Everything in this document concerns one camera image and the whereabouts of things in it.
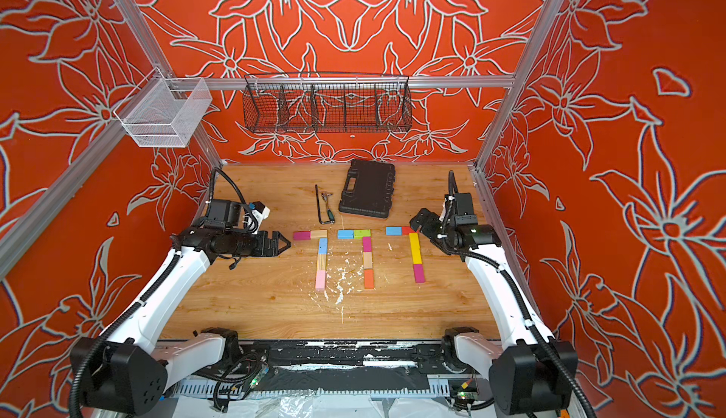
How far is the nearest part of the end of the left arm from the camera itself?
26.3 inches

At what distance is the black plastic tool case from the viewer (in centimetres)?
100

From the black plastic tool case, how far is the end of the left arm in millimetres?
350
